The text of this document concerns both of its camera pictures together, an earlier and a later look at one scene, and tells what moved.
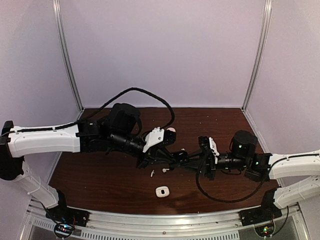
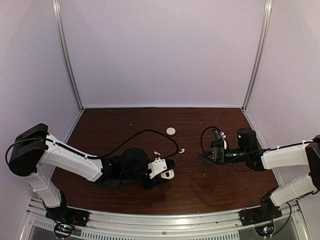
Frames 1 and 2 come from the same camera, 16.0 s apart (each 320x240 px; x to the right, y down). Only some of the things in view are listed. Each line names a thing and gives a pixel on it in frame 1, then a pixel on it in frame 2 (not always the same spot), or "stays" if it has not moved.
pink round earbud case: x=171 y=129 stays
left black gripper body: x=149 y=157 → x=148 y=186
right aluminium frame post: x=267 y=12 stays
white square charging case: x=162 y=191 → x=168 y=174
